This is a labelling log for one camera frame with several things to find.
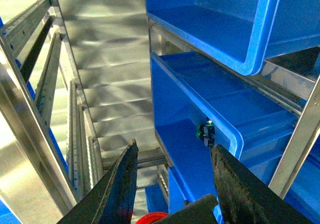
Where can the green push button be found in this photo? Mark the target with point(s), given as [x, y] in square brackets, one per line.
[207, 140]
[201, 127]

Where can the blue empty target bin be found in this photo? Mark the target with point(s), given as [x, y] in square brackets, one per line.
[241, 33]

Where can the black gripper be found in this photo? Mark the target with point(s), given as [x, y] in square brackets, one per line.
[242, 197]

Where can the red mushroom push button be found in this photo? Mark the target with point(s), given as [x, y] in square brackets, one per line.
[151, 217]

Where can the blue source bin with buttons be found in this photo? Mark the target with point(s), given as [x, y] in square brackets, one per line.
[188, 89]

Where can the lower blue bin left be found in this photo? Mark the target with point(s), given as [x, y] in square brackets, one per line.
[155, 199]

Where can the green push button back left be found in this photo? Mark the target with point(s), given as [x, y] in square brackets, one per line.
[201, 127]

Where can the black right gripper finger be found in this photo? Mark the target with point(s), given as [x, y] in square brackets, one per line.
[112, 198]

